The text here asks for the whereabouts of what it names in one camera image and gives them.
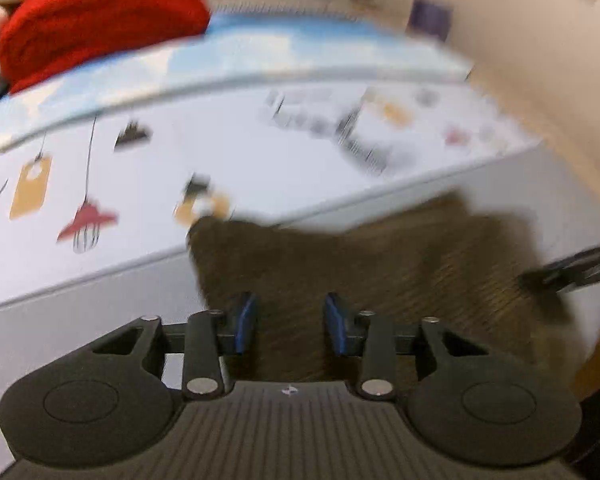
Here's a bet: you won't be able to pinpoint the red knitted blanket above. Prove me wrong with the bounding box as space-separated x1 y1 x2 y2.
0 0 212 95

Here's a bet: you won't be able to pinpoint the dark brown pants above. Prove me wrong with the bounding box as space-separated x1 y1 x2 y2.
187 195 600 386

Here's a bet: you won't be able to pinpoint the blue cloud printed blanket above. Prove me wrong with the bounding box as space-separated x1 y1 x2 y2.
0 12 476 148

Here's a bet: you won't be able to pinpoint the deer printed bed sheet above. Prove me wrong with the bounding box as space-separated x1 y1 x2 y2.
0 80 543 313

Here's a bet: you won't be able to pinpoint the purple wall hanging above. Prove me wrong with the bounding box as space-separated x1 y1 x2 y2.
409 0 455 43

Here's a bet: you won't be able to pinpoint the grey bed sheet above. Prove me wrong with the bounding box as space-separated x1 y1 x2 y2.
0 145 600 480

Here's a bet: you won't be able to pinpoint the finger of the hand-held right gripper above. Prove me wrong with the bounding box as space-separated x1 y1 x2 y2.
519 241 600 306

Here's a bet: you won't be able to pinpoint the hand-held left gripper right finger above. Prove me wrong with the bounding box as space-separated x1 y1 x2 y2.
321 292 491 402

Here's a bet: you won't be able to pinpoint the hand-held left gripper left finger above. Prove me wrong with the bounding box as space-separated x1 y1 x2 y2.
87 291 258 402

